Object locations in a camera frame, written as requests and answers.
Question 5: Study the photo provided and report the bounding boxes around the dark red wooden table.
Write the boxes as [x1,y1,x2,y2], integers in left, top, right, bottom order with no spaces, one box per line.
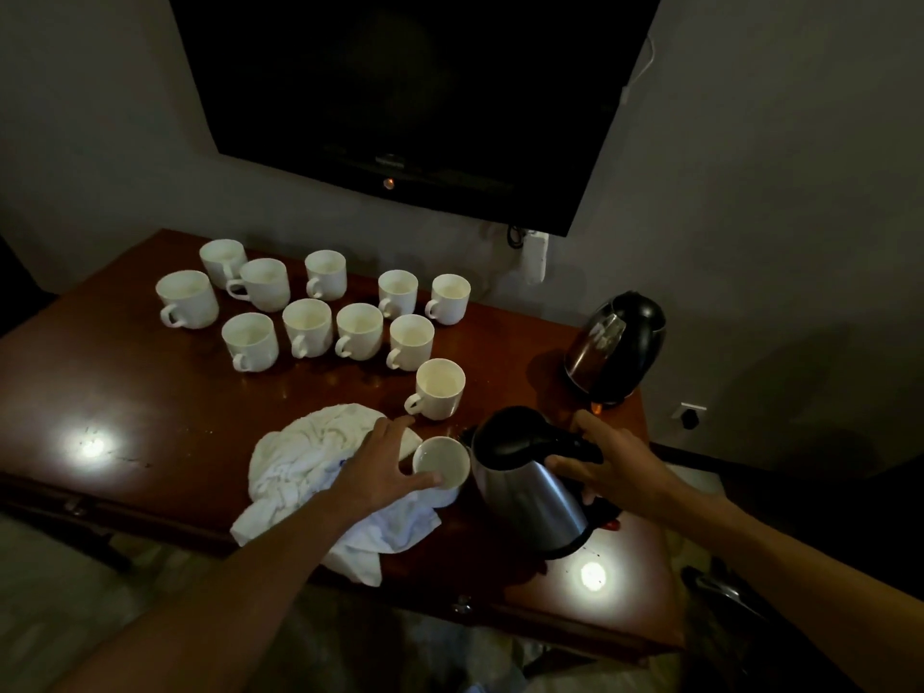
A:
[0,228,687,665]

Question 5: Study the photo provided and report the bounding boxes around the person's right hand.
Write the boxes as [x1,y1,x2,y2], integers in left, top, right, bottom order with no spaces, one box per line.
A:
[543,409,700,529]

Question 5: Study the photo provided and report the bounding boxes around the black wall television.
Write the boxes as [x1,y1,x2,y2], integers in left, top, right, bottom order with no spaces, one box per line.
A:
[166,0,665,239]

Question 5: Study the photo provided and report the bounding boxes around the person's left hand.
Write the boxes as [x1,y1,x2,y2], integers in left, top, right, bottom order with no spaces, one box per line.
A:
[326,416,445,529]

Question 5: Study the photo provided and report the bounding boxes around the black and steel kettle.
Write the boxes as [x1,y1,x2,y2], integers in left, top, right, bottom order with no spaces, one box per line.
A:
[562,290,668,409]

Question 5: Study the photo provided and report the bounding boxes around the person's left forearm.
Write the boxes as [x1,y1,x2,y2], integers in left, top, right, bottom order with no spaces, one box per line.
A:
[50,494,376,693]

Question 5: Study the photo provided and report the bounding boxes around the group of white cups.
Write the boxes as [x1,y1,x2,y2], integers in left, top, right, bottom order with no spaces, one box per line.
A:
[155,239,385,374]

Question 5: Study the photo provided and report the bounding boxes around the thin white cable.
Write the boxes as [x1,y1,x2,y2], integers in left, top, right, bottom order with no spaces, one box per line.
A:
[620,35,656,106]

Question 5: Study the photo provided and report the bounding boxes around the steel kettle with black lid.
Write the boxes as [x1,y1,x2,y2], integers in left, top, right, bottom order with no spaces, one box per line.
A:
[461,405,622,562]

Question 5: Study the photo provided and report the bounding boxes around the shiny metal object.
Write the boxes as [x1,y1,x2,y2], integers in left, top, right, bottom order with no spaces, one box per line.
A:
[681,566,766,622]

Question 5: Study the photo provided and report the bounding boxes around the person's right forearm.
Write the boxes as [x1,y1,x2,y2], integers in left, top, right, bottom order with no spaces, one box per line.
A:
[678,486,924,693]

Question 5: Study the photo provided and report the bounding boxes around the white crumpled cloth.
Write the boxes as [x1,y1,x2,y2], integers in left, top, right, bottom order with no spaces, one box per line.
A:
[229,402,443,589]

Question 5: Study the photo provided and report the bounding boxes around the black chair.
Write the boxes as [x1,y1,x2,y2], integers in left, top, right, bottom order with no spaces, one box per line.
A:
[721,453,924,600]

